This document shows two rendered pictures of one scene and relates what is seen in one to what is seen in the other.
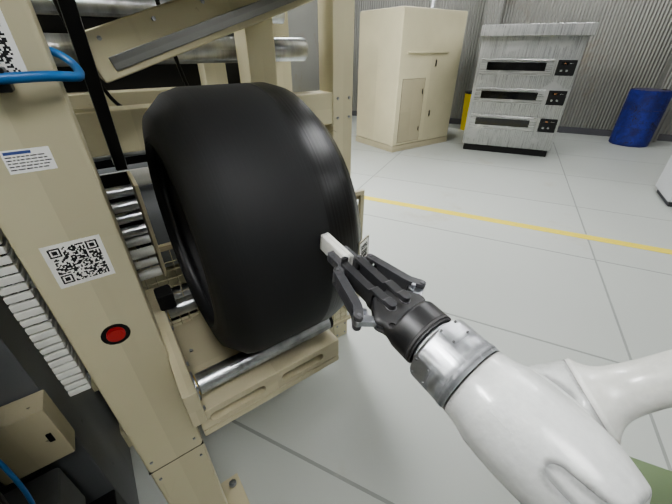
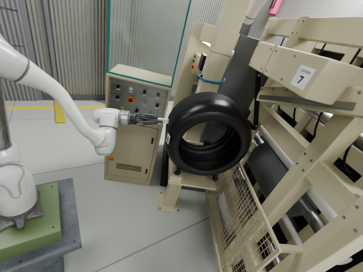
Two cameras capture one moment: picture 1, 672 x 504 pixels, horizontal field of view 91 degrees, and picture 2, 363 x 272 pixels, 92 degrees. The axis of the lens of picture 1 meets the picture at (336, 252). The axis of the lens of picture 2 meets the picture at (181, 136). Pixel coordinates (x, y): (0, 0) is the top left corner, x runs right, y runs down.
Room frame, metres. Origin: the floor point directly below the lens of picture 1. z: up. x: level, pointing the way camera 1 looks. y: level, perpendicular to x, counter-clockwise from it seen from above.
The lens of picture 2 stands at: (0.97, -0.82, 1.76)
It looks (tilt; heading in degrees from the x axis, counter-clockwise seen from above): 32 degrees down; 115
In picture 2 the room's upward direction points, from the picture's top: 17 degrees clockwise
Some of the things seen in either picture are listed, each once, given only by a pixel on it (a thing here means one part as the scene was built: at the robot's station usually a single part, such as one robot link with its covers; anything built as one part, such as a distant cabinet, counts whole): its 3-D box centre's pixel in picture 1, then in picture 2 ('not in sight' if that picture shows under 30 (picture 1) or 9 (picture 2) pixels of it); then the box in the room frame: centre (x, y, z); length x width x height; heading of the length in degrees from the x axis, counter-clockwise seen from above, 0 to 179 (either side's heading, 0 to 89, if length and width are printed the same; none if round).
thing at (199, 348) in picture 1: (249, 343); (190, 169); (0.65, 0.25, 0.80); 0.37 x 0.36 x 0.02; 36
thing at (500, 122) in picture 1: (517, 92); not in sight; (5.86, -2.93, 0.89); 1.40 x 1.07 x 1.79; 67
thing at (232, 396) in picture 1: (269, 368); (175, 162); (0.53, 0.16, 0.84); 0.36 x 0.09 x 0.06; 126
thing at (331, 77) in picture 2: not in sight; (296, 68); (0.96, 0.32, 1.71); 0.61 x 0.25 x 0.15; 126
